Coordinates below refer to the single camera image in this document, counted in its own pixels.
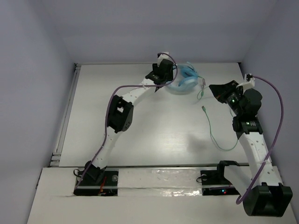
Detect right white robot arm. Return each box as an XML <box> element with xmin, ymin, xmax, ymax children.
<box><xmin>209</xmin><ymin>80</ymin><xmax>293</xmax><ymax>217</ymax></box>

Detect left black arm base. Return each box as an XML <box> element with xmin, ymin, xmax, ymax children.
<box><xmin>73</xmin><ymin>169</ymin><xmax>119</xmax><ymax>196</ymax></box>

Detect aluminium rail left side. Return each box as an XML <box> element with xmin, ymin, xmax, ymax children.
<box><xmin>48</xmin><ymin>63</ymin><xmax>81</xmax><ymax>167</ymax></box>

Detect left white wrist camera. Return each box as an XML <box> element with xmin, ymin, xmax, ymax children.
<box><xmin>157</xmin><ymin>52</ymin><xmax>170</xmax><ymax>67</ymax></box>

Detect light blue headphones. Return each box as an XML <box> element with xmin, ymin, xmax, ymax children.
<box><xmin>166</xmin><ymin>62</ymin><xmax>199</xmax><ymax>92</ymax></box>

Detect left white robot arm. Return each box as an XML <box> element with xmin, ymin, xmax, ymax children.
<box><xmin>75</xmin><ymin>59</ymin><xmax>178</xmax><ymax>188</ymax></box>

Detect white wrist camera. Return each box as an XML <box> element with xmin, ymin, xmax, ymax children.
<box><xmin>237</xmin><ymin>73</ymin><xmax>255</xmax><ymax>92</ymax></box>
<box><xmin>157</xmin><ymin>52</ymin><xmax>170</xmax><ymax>67</ymax></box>

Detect white front board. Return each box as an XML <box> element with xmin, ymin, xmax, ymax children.
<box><xmin>28</xmin><ymin>168</ymin><xmax>297</xmax><ymax>224</ymax></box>

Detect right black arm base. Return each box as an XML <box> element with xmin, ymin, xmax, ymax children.
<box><xmin>196</xmin><ymin>170</ymin><xmax>239</xmax><ymax>196</ymax></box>

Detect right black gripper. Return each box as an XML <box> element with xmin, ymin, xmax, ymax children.
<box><xmin>209</xmin><ymin>80</ymin><xmax>244</xmax><ymax>116</ymax></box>

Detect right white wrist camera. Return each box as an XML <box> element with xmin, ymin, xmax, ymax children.
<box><xmin>237</xmin><ymin>73</ymin><xmax>255</xmax><ymax>92</ymax></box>

